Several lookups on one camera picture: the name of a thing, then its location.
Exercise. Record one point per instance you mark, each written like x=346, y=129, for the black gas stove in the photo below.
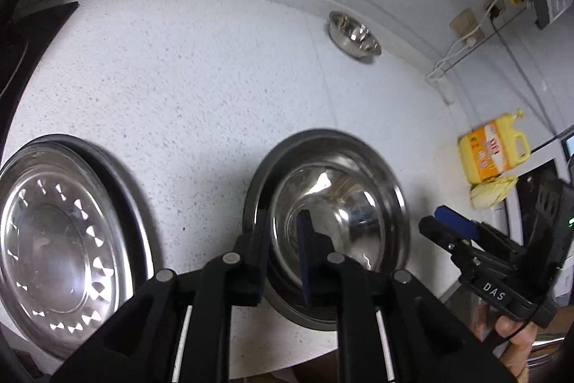
x=18, y=51

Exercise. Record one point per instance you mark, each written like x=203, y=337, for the large steel bowl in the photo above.
x=298, y=318

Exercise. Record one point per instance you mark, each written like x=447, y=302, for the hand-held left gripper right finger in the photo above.
x=307, y=266

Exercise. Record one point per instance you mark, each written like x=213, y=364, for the microwave oven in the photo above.
x=527, y=185

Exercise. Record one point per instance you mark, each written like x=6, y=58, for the wall outlet with black plug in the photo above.
x=495, y=6

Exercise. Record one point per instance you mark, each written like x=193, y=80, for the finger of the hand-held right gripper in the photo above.
x=448, y=244
x=457, y=221

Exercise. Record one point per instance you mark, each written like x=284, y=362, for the yellow detergent bottle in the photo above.
x=489, y=154

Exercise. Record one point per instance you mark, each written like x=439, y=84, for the person's right hand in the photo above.
x=518, y=347

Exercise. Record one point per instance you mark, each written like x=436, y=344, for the large steel plate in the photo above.
x=134, y=203

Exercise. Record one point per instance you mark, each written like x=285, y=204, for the yellow cloth piece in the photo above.
x=491, y=192

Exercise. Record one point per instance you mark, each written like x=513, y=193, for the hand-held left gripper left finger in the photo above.
x=258, y=271

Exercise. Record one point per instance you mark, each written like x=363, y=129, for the wall outlet with white plug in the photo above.
x=464, y=23

